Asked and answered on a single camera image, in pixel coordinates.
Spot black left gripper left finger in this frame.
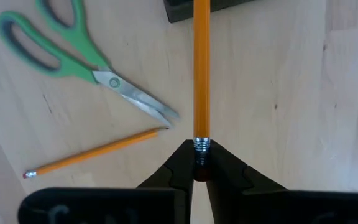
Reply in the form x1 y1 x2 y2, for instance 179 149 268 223
17 139 196 224

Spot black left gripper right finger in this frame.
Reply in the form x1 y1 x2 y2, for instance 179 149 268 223
206 139 358 224

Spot orange pencil with eraser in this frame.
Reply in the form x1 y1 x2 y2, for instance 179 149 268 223
192 0 211 183
22 126 170 180

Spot green handled scissors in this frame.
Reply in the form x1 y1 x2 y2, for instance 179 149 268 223
0 0 181 128

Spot black mesh desk organizer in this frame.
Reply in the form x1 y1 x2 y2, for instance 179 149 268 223
162 0 254 24

